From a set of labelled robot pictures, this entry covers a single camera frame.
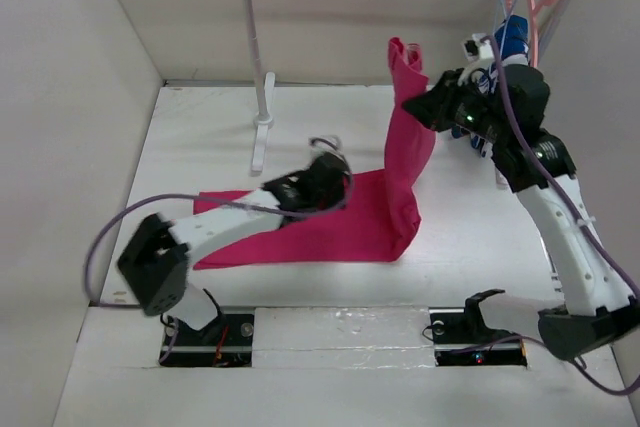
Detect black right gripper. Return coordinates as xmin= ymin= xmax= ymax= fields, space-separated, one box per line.
xmin=401 ymin=67 xmax=512 ymax=145

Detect pink trousers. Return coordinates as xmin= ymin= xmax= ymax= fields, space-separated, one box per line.
xmin=196 ymin=37 xmax=436 ymax=270

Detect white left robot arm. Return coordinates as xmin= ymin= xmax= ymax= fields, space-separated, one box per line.
xmin=117 ymin=150 xmax=353 ymax=344

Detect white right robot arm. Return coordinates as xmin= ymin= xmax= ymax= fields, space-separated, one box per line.
xmin=402 ymin=65 xmax=639 ymax=361

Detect blue patterned garment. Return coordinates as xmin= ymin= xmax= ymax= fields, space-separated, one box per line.
xmin=451 ymin=15 xmax=529 ymax=158

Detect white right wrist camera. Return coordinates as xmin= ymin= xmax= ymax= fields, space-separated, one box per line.
xmin=461 ymin=33 xmax=495 ymax=63

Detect blue wire hanger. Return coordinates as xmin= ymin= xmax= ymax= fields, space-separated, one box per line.
xmin=491 ymin=0 xmax=532 ymax=41

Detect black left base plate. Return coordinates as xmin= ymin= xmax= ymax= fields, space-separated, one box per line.
xmin=158 ymin=309 xmax=255 ymax=368

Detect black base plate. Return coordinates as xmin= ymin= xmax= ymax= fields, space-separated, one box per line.
xmin=422 ymin=307 xmax=528 ymax=368
xmin=158 ymin=309 xmax=255 ymax=368

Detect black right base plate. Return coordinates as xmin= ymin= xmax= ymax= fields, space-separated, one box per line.
xmin=422 ymin=307 xmax=528 ymax=368

